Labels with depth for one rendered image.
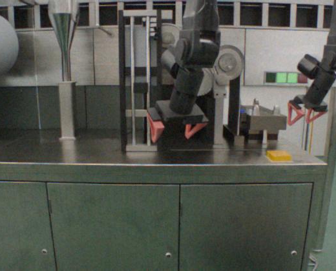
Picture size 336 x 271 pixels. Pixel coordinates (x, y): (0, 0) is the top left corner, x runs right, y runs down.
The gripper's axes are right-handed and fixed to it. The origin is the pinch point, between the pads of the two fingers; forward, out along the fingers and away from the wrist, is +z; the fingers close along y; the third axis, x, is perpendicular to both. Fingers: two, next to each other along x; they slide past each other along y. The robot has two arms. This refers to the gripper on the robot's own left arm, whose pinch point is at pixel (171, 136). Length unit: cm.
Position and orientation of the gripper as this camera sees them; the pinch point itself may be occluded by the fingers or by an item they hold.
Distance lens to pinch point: 75.4
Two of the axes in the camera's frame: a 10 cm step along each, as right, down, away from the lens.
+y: -8.9, 0.9, -4.5
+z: -2.3, 7.7, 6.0
